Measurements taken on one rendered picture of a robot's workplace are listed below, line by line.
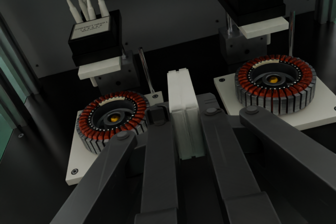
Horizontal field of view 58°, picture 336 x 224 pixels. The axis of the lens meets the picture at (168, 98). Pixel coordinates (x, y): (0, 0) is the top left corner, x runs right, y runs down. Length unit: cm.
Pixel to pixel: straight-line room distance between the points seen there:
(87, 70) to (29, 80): 24
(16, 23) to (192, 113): 57
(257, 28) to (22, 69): 44
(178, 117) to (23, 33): 56
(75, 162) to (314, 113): 34
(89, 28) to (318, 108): 34
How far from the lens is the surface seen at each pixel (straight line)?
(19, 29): 69
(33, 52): 71
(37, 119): 60
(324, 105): 47
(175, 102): 16
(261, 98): 43
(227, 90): 50
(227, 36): 56
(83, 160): 45
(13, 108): 58
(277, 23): 46
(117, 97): 47
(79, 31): 47
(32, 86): 67
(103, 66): 44
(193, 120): 15
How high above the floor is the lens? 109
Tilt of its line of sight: 37 degrees down
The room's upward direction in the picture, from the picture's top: 15 degrees counter-clockwise
